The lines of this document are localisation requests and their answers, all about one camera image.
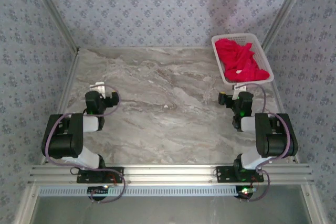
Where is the red t-shirt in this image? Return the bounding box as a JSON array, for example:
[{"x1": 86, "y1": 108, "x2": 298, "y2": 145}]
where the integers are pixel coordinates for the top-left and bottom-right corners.
[{"x1": 214, "y1": 38, "x2": 270, "y2": 83}]

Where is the white plastic mesh basket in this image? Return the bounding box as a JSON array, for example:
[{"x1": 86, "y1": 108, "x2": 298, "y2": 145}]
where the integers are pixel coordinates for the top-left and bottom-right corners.
[{"x1": 211, "y1": 33, "x2": 275, "y2": 86}]

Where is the black right controller board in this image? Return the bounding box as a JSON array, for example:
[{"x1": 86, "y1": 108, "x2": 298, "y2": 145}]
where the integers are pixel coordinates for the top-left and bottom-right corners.
[{"x1": 237, "y1": 186, "x2": 257, "y2": 200}]

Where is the black controller board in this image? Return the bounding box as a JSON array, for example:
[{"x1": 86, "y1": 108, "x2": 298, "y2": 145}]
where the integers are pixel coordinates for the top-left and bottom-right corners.
[
  {"x1": 237, "y1": 186, "x2": 257, "y2": 200},
  {"x1": 87, "y1": 186, "x2": 110, "y2": 196}
]

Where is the black left controller board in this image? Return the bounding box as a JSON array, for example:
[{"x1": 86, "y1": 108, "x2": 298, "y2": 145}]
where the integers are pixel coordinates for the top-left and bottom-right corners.
[{"x1": 87, "y1": 186, "x2": 110, "y2": 196}]

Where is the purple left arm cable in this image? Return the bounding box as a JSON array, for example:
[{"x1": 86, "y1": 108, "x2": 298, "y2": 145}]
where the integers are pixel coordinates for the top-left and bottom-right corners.
[{"x1": 44, "y1": 84, "x2": 127, "y2": 204}]

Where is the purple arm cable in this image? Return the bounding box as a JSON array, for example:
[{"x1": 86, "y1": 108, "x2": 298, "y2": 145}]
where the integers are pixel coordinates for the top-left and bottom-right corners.
[
  {"x1": 236, "y1": 82, "x2": 295, "y2": 203},
  {"x1": 44, "y1": 84, "x2": 127, "y2": 204}
]

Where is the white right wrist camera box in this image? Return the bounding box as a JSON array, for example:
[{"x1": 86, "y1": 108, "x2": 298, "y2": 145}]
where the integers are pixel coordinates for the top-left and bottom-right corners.
[{"x1": 233, "y1": 83, "x2": 247, "y2": 101}]

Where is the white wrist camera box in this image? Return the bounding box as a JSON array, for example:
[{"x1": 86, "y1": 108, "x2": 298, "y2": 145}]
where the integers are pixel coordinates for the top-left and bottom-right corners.
[
  {"x1": 89, "y1": 82, "x2": 106, "y2": 98},
  {"x1": 233, "y1": 83, "x2": 247, "y2": 101}
]

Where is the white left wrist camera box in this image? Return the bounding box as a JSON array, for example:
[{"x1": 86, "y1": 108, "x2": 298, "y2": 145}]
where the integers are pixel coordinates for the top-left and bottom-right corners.
[{"x1": 89, "y1": 82, "x2": 106, "y2": 98}]

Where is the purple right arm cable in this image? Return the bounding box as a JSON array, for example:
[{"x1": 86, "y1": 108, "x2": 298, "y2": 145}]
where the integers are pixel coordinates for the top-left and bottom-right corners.
[{"x1": 236, "y1": 82, "x2": 295, "y2": 203}]

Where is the aluminium table side rail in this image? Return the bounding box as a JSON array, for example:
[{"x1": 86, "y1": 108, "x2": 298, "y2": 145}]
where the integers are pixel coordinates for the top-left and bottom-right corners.
[
  {"x1": 270, "y1": 81, "x2": 300, "y2": 164},
  {"x1": 41, "y1": 49, "x2": 81, "y2": 166}
]

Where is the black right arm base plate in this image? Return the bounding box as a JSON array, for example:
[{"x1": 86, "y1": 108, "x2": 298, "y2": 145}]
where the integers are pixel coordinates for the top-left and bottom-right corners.
[{"x1": 215, "y1": 165, "x2": 265, "y2": 184}]

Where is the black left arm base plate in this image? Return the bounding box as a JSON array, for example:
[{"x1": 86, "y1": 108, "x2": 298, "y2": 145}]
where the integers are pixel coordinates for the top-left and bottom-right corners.
[{"x1": 76, "y1": 166, "x2": 124, "y2": 184}]

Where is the aluminium mounting rail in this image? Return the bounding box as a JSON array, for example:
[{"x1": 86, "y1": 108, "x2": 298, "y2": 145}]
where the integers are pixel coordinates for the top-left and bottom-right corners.
[{"x1": 28, "y1": 164, "x2": 314, "y2": 184}]

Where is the aluminium corner post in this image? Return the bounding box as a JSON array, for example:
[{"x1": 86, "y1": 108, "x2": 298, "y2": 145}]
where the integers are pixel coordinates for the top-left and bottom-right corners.
[
  {"x1": 262, "y1": 0, "x2": 313, "y2": 50},
  {"x1": 26, "y1": 0, "x2": 80, "y2": 53}
]

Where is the grey slotted cable duct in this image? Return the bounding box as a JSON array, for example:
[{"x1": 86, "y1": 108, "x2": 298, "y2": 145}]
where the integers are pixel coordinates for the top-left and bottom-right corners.
[{"x1": 38, "y1": 185, "x2": 238, "y2": 197}]

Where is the aluminium frame leg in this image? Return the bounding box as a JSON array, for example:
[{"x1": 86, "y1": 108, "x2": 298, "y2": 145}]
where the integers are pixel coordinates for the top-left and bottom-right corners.
[
  {"x1": 13, "y1": 184, "x2": 40, "y2": 224},
  {"x1": 300, "y1": 184, "x2": 325, "y2": 224}
]

